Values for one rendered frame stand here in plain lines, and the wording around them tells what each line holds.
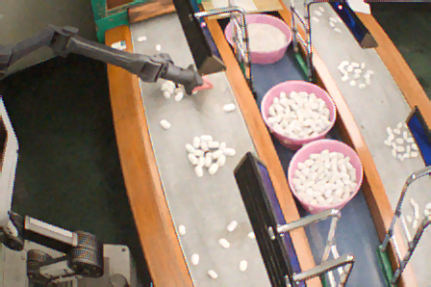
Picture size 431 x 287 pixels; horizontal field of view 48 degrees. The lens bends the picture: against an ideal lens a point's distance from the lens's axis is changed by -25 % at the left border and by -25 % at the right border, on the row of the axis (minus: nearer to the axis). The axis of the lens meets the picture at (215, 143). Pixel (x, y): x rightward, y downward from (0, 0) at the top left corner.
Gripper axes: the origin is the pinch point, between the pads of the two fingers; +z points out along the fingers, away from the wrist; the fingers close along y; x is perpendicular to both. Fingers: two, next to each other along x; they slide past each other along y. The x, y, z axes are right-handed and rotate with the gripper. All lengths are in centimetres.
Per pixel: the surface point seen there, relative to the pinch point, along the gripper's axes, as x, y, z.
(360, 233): -15, -70, 30
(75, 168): 102, 46, -1
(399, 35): -46, 95, 167
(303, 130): -13.7, -25.8, 20.4
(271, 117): -8.0, -16.8, 14.2
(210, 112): 3.2, -9.9, -0.9
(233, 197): 4.4, -44.7, -2.2
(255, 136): -5.4, -26.3, 5.2
